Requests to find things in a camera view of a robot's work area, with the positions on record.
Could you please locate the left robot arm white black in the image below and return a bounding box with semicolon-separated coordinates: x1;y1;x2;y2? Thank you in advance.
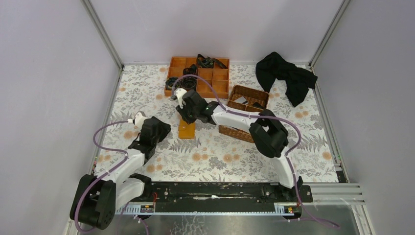
69;113;171;234

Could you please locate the rolled black belt upper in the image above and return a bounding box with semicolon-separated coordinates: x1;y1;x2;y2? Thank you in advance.
183;64;198;79

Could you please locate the rolled dark belt left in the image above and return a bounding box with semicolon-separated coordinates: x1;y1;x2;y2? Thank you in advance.
165;77;181;91

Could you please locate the rolled black belt middle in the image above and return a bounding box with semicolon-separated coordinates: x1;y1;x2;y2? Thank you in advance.
180;76;197;91

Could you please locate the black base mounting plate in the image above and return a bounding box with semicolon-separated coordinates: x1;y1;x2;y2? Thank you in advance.
121;181;314;213

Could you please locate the orange wooden divided tray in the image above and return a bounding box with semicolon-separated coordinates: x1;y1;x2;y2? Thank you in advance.
166;56;230;99

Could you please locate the black card in basket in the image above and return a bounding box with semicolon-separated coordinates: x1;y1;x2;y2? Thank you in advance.
252;102;265;110

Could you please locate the loose dark belt top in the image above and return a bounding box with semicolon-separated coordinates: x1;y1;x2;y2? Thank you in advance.
196;54;228;69

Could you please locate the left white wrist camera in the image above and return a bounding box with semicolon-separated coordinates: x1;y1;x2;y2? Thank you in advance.
127;111;151;130

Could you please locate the black crumpled cloth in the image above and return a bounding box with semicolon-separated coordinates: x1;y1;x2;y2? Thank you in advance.
255;51;318;107

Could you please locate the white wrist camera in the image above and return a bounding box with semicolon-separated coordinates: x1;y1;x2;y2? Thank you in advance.
174;88;187;109
127;111;151;130

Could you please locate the rolled black belt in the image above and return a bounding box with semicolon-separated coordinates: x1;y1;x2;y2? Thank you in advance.
180;76;197;91
183;64;198;79

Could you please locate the brown wicker basket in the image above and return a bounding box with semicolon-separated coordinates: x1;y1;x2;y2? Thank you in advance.
219;85;269;143

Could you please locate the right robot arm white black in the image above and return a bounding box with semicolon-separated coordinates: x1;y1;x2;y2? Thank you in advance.
171;88;301;188

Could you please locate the silver card in basket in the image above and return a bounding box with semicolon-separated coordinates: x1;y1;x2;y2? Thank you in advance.
234;96;249;105

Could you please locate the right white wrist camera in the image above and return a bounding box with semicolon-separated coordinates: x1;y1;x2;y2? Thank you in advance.
174;88;187;109

